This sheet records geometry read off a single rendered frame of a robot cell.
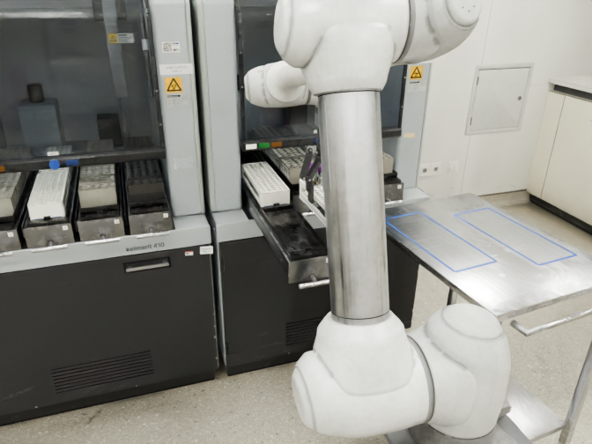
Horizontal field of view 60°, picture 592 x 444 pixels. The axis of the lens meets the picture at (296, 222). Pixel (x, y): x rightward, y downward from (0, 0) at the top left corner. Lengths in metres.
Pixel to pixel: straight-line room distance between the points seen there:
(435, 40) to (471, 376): 0.55
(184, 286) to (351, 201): 1.14
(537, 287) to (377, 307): 0.63
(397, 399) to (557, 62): 3.27
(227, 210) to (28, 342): 0.80
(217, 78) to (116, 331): 0.94
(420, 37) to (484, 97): 2.76
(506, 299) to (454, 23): 0.71
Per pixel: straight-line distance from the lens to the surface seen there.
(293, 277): 1.42
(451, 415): 0.98
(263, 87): 1.34
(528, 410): 1.87
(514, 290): 1.37
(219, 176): 1.80
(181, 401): 2.16
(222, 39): 1.70
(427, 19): 0.86
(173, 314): 1.92
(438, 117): 3.45
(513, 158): 3.94
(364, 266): 0.83
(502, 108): 3.73
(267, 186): 1.73
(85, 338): 1.96
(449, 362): 0.93
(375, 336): 0.85
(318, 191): 1.53
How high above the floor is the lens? 1.51
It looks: 26 degrees down
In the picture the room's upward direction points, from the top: 1 degrees clockwise
